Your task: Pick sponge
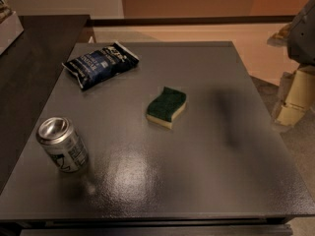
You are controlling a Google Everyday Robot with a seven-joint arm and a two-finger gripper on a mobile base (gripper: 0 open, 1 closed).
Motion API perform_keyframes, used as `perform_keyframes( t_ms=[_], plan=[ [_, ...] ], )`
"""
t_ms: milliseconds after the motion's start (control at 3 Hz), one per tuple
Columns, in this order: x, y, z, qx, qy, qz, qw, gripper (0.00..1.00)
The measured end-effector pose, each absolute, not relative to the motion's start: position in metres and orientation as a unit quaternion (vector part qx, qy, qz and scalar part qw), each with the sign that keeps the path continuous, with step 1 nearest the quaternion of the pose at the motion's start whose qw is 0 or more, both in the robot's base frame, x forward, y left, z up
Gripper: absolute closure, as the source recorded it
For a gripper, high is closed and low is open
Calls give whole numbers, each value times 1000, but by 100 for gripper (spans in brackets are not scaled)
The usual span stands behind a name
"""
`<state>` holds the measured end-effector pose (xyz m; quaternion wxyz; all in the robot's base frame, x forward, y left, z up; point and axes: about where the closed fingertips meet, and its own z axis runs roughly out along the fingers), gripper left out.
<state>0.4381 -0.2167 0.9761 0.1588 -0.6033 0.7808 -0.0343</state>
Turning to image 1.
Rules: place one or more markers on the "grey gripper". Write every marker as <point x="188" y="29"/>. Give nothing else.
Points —
<point x="303" y="36"/>

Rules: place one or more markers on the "green and yellow sponge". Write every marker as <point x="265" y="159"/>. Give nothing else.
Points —
<point x="164" y="109"/>

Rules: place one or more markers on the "blue chip bag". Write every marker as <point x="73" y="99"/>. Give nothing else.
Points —
<point x="100" y="65"/>

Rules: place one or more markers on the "silver soda can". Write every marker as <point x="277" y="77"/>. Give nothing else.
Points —
<point x="62" y="143"/>

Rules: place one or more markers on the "white box on side table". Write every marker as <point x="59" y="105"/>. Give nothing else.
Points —
<point x="10" y="26"/>

